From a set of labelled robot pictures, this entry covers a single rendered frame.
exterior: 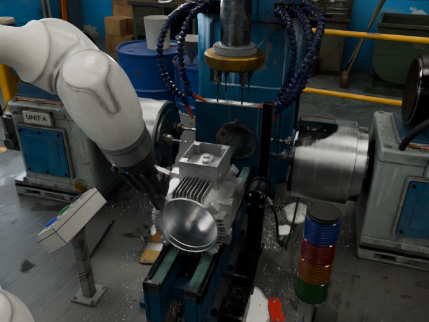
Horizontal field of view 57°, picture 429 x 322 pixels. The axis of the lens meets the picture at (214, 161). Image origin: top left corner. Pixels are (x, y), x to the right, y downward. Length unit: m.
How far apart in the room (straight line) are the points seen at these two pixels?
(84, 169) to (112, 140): 0.75
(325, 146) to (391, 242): 0.33
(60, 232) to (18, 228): 0.54
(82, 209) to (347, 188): 0.70
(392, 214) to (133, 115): 0.80
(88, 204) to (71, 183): 0.47
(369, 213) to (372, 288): 0.20
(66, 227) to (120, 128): 0.37
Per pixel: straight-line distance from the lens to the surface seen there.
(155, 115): 1.25
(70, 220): 0.95
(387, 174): 1.13
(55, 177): 1.49
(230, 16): 1.16
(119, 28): 6.94
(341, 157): 1.14
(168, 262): 1.03
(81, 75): 0.59
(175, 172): 1.07
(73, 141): 1.37
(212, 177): 0.97
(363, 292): 1.18
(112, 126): 0.62
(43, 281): 1.23
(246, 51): 1.17
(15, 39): 0.70
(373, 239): 1.24
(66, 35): 0.72
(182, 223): 1.08
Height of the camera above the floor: 1.61
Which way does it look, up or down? 28 degrees down
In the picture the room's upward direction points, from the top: straight up
